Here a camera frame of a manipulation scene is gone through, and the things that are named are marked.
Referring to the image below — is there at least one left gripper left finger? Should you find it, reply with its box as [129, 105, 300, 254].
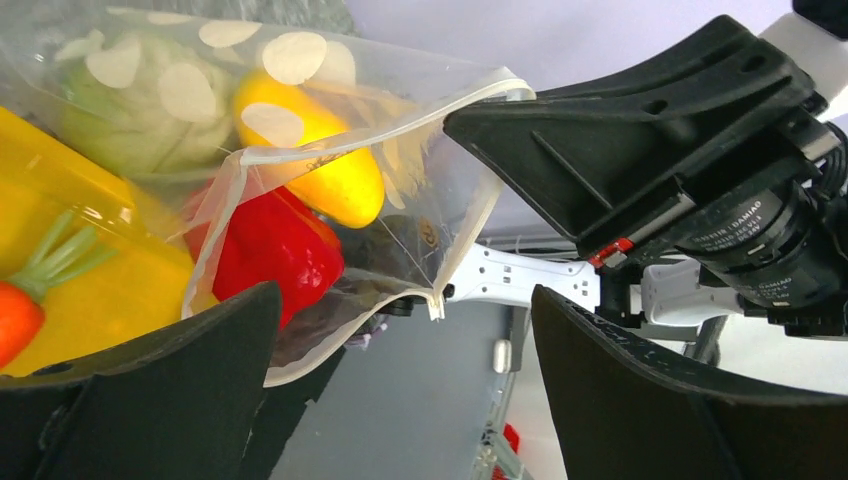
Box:
[1, 283, 282, 479]

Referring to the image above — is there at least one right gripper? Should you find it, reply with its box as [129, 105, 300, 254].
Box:
[443, 15, 847, 338]

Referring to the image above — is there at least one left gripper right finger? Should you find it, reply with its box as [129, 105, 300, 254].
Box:
[530, 285, 847, 479]

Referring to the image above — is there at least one red bell pepper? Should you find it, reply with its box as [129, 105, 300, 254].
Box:
[211, 187, 344, 330]

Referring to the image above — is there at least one clear zip top bag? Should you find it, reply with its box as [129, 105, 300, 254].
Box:
[1, 1, 534, 386]

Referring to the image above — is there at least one yellow lemon squash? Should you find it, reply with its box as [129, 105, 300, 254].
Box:
[232, 70, 385, 229]

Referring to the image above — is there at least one green cabbage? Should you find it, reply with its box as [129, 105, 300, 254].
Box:
[58, 31, 235, 176]

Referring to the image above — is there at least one purple onion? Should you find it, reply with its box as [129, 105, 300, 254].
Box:
[270, 214, 443, 367]

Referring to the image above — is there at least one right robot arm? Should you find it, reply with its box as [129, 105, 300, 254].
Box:
[444, 1, 847, 361]

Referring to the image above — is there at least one yellow plastic tray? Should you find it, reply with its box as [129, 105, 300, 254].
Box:
[1, 111, 194, 377]

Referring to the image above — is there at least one orange carrot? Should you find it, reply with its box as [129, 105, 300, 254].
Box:
[1, 211, 117, 367]

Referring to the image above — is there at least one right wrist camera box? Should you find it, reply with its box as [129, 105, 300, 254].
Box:
[759, 1, 847, 121]

